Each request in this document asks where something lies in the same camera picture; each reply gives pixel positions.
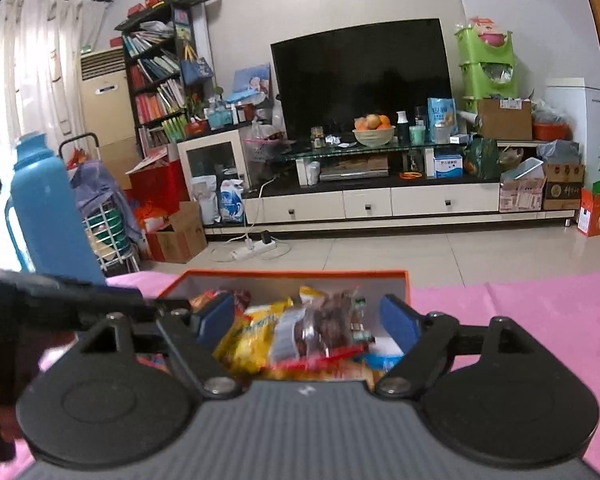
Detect white fridge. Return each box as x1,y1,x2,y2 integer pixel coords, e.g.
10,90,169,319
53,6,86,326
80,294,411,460
544,78,600,194

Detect white air conditioner tower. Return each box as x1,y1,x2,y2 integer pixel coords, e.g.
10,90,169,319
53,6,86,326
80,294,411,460
80,47,140,191

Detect orange storage box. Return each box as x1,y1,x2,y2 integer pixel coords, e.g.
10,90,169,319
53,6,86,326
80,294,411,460
158,270,410,382

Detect fruit bowl with oranges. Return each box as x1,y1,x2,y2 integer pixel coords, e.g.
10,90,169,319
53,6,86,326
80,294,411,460
353,114,396,148

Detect blue thermos jug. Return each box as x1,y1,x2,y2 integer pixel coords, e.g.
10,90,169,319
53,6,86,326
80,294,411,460
4,132,106,285

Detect yellow egg pie packet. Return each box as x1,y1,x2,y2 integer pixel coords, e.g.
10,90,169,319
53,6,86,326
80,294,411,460
213,297,294,376

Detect dark brownie clear packet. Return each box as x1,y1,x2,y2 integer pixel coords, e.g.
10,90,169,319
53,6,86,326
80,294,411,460
268,289,375,370

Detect pink tablecloth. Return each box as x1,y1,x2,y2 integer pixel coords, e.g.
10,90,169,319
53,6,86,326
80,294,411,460
0,268,600,480

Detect brown cardboard box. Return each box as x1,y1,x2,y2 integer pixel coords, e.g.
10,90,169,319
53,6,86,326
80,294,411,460
477,99,532,141

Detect blue chocolate chip cookie packet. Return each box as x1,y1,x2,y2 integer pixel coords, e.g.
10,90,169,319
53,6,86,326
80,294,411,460
361,336,404,373

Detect yellow round cake packet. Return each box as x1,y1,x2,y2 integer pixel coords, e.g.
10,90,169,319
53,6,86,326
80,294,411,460
299,286,328,307

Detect white power strip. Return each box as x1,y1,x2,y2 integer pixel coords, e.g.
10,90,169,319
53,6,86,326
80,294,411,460
230,240,277,261

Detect green stacked storage bins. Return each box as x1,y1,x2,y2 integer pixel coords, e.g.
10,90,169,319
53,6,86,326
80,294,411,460
455,16,518,113

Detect black television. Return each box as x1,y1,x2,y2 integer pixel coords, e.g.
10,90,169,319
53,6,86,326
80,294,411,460
271,18,452,142

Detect black bookshelf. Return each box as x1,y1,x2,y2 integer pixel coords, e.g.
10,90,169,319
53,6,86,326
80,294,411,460
116,0,212,157

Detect white small glass cabinet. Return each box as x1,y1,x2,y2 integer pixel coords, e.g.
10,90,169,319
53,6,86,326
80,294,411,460
178,128,251,226

